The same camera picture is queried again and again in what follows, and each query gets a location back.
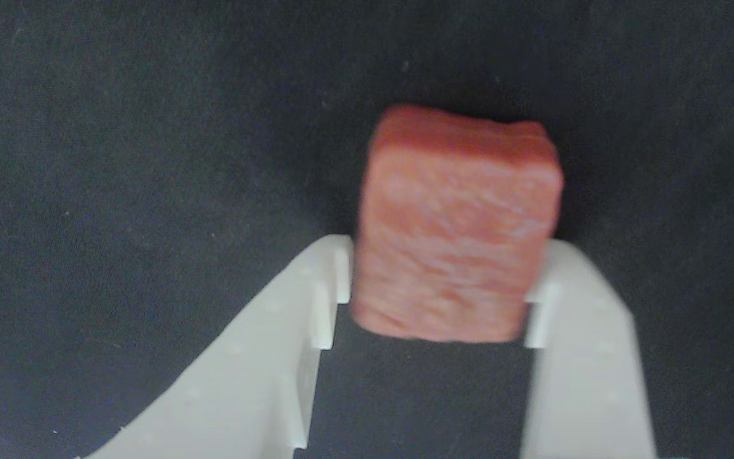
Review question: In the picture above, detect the black mouse mat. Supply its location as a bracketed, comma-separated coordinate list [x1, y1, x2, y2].
[0, 0, 734, 459]

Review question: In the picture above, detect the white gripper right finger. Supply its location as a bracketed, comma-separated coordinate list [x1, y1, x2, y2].
[520, 239, 658, 459]

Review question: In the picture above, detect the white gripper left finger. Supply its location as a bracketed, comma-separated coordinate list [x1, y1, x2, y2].
[77, 234, 355, 459]

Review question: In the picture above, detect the brown block toy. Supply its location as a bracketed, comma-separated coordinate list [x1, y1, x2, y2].
[350, 105, 566, 346]

